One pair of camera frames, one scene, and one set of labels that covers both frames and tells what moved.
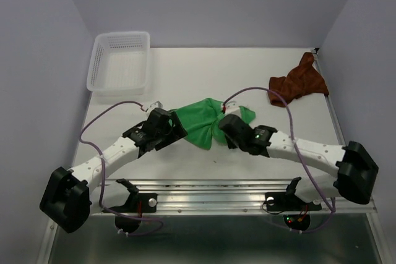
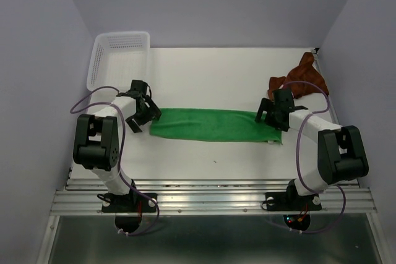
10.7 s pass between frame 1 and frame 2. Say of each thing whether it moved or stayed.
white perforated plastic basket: stayed
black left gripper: moved
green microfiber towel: moved
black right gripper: moved
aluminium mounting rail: stayed
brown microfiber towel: stayed
